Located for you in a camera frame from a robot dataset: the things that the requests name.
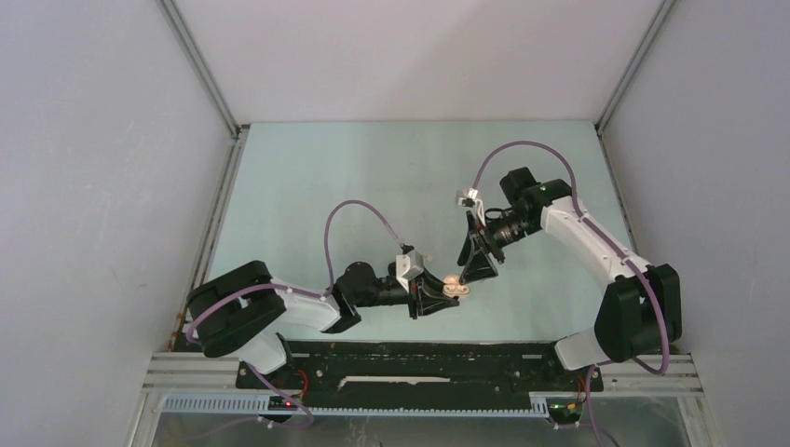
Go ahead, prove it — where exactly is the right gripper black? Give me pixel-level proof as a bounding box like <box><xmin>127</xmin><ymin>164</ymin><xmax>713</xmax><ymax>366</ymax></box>
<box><xmin>458</xmin><ymin>210</ymin><xmax>539</xmax><ymax>285</ymax></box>

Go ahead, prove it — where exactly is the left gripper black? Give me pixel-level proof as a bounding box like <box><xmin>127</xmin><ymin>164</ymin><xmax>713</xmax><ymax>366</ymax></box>
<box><xmin>354</xmin><ymin>265</ymin><xmax>458</xmax><ymax>319</ymax></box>

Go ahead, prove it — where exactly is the beige earbud charging case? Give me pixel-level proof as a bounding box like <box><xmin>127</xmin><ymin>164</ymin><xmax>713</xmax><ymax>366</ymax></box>
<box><xmin>443</xmin><ymin>275</ymin><xmax>470</xmax><ymax>298</ymax></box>

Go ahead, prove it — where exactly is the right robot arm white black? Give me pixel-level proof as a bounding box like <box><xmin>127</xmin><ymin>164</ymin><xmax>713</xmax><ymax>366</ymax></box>
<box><xmin>456</xmin><ymin>168</ymin><xmax>683</xmax><ymax>389</ymax></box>

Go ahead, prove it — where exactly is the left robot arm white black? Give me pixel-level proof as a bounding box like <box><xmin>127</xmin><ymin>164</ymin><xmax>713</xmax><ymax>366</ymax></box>
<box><xmin>185</xmin><ymin>261</ymin><xmax>470</xmax><ymax>388</ymax></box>

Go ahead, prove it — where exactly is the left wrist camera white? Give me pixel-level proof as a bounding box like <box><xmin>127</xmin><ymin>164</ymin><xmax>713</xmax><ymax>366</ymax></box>
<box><xmin>394</xmin><ymin>249</ymin><xmax>425</xmax><ymax>291</ymax></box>

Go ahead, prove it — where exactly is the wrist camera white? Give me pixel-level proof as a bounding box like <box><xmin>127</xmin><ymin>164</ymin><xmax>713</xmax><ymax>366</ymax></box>
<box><xmin>394</xmin><ymin>249</ymin><xmax>425</xmax><ymax>291</ymax></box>
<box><xmin>456</xmin><ymin>188</ymin><xmax>485</xmax><ymax>225</ymax></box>

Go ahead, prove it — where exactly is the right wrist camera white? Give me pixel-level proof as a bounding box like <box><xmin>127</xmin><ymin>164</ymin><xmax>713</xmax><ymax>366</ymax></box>
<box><xmin>456</xmin><ymin>188</ymin><xmax>485</xmax><ymax>225</ymax></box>

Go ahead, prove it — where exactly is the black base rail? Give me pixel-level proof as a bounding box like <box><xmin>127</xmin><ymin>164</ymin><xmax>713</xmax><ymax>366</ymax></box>
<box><xmin>268</xmin><ymin>341</ymin><xmax>587</xmax><ymax>410</ymax></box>

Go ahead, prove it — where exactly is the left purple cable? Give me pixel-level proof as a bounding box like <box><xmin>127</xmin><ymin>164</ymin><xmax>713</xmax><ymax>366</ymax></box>
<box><xmin>184</xmin><ymin>199</ymin><xmax>412</xmax><ymax>427</ymax></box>

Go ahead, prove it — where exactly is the white slotted cable duct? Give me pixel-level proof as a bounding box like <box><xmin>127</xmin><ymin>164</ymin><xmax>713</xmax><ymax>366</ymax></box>
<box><xmin>161</xmin><ymin>393</ymin><xmax>549</xmax><ymax>418</ymax></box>

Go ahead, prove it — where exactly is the right aluminium frame post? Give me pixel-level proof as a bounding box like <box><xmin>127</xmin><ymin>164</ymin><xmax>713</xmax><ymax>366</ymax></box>
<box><xmin>595</xmin><ymin>0</ymin><xmax>680</xmax><ymax>136</ymax></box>

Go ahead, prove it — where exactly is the aluminium frame post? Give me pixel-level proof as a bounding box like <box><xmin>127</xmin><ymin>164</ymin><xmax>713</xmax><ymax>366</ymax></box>
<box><xmin>157</xmin><ymin>0</ymin><xmax>241</xmax><ymax>139</ymax></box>
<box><xmin>595</xmin><ymin>0</ymin><xmax>680</xmax><ymax>136</ymax></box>

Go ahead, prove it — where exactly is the left aluminium frame post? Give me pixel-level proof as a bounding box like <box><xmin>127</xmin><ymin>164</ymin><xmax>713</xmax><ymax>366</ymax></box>
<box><xmin>157</xmin><ymin>0</ymin><xmax>241</xmax><ymax>139</ymax></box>

